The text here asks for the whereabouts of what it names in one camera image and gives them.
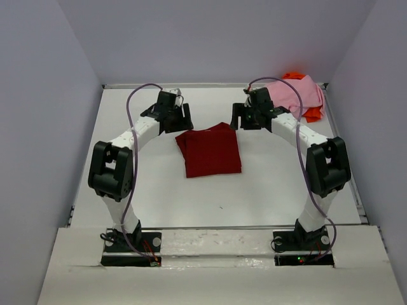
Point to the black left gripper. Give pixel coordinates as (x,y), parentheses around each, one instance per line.
(185,124)

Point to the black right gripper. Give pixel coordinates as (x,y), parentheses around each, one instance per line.
(240,109)

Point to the dark red t shirt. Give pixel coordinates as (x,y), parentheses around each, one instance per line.
(213,151)

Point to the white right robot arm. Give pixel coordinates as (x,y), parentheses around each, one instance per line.
(323,162)

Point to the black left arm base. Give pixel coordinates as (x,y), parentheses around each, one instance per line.
(138,249)

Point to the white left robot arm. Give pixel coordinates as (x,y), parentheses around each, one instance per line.
(114,164)

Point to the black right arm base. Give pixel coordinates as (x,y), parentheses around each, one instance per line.
(293,248)

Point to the pink t shirt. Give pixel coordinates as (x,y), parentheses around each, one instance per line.
(283,95)

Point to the orange t shirt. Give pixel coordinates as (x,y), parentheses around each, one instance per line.
(311,94)

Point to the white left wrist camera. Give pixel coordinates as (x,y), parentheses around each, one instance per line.
(179,97)

